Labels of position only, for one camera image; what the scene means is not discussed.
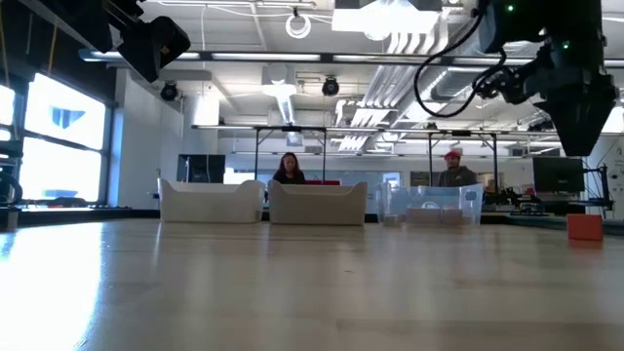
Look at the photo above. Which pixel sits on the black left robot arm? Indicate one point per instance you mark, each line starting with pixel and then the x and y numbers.
pixel 97 19

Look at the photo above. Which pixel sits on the black metal rig frame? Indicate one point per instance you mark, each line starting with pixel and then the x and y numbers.
pixel 460 132
pixel 291 128

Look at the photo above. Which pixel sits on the grey plastic bin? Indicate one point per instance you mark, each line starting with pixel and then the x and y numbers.
pixel 317 202

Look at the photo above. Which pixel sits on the long ceiling light bar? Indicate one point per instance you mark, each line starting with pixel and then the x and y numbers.
pixel 268 56

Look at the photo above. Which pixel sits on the person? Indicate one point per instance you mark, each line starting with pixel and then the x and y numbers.
pixel 456 173
pixel 289 170

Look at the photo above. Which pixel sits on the red wooden cube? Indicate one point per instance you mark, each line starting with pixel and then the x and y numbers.
pixel 585 227

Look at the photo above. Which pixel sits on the large bright window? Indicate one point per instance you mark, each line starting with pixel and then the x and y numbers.
pixel 63 170

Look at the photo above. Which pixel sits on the red panel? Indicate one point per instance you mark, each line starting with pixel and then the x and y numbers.
pixel 322 182

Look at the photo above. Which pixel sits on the silver ventilation duct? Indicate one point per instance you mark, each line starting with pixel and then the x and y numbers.
pixel 453 78

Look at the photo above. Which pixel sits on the black metal equipment stand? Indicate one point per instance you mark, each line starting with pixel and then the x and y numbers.
pixel 604 190

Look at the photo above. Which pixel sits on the white plastic bin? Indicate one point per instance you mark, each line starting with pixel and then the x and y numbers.
pixel 209 205

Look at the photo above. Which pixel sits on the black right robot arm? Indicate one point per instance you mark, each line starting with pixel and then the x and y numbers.
pixel 536 24

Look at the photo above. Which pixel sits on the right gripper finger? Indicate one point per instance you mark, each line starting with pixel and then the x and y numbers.
pixel 577 127

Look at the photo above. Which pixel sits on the black ceiling spotlight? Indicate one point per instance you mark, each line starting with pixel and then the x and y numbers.
pixel 330 86
pixel 169 91

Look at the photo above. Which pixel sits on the clear plastic bin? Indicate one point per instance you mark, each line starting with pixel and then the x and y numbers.
pixel 475 205

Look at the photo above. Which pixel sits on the black aluminium table frame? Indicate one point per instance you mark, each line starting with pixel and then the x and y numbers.
pixel 73 218

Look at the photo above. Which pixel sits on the black monitor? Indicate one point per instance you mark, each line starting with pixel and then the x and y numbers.
pixel 558 174

